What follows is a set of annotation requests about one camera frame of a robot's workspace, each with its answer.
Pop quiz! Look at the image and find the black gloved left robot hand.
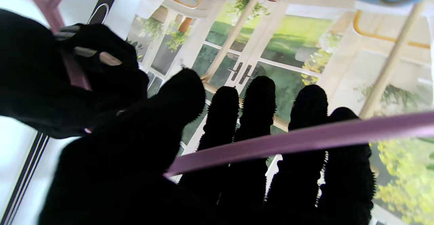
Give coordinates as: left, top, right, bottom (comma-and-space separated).
37, 67, 377, 225

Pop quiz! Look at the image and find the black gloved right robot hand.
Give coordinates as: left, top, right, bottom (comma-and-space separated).
0, 9, 150, 139

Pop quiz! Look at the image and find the lilac plastic clothes hanger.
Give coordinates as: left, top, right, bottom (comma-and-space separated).
22, 0, 434, 179

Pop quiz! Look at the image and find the wooden drying rack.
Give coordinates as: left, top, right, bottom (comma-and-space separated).
185, 0, 428, 132

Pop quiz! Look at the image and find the printed garden window backdrop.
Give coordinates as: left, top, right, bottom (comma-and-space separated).
125, 0, 434, 225

